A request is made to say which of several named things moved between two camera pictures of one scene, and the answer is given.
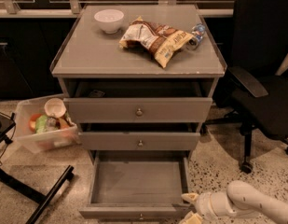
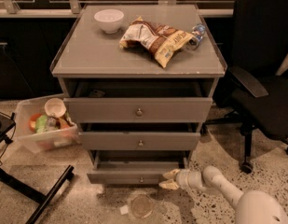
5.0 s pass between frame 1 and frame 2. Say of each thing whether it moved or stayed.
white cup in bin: stayed
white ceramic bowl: stayed
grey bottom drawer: moved
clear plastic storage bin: stayed
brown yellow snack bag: stayed
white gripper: moved
